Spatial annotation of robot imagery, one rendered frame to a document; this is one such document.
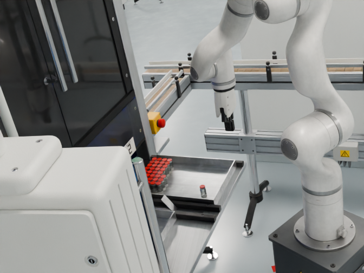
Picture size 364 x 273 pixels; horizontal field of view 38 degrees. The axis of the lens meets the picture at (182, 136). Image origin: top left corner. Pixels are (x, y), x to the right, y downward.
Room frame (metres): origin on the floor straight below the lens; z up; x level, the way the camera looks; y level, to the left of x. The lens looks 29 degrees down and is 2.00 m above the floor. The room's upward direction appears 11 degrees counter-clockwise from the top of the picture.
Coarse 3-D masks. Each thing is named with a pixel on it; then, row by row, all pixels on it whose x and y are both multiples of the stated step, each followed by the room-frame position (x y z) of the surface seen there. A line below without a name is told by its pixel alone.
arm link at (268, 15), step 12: (228, 0) 1.53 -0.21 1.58; (240, 0) 1.48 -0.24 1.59; (252, 0) 1.34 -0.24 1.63; (264, 0) 1.29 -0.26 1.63; (276, 0) 1.27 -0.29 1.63; (288, 0) 1.28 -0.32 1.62; (240, 12) 1.50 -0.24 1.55; (252, 12) 1.51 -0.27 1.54; (264, 12) 1.28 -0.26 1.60; (276, 12) 1.27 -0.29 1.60; (288, 12) 1.28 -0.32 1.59
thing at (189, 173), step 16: (176, 160) 1.85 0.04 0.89; (192, 160) 1.81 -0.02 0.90; (208, 160) 1.78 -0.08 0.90; (224, 160) 1.75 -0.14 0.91; (176, 176) 1.75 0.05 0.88; (192, 176) 1.73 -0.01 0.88; (208, 176) 1.71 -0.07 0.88; (224, 176) 1.69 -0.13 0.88; (176, 192) 1.64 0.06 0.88; (192, 192) 1.62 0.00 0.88; (208, 192) 1.60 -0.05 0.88
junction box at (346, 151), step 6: (342, 144) 2.27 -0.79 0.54; (348, 144) 2.26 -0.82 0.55; (354, 144) 2.25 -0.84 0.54; (336, 150) 2.26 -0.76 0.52; (342, 150) 2.25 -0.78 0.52; (348, 150) 2.24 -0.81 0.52; (354, 150) 2.22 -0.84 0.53; (336, 156) 2.27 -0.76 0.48; (342, 156) 2.25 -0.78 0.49; (348, 156) 2.24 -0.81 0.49; (354, 156) 2.23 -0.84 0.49
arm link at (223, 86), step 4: (232, 80) 1.64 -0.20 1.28; (212, 84) 1.66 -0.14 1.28; (216, 84) 1.64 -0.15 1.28; (220, 84) 1.63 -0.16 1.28; (224, 84) 1.63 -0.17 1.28; (228, 84) 1.63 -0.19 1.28; (232, 84) 1.64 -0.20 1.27; (216, 88) 1.64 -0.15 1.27; (220, 88) 1.63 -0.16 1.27; (224, 88) 1.63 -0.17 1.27; (228, 88) 1.63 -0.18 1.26
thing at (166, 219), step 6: (156, 210) 1.51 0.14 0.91; (162, 210) 1.50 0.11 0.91; (168, 210) 1.49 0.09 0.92; (162, 216) 1.50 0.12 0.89; (168, 216) 1.49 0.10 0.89; (174, 216) 1.48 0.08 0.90; (162, 222) 1.48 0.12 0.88; (168, 222) 1.43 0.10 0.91; (174, 222) 1.47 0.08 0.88; (162, 228) 1.45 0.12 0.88; (168, 228) 1.43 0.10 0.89; (162, 234) 1.39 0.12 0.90; (162, 240) 1.38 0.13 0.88
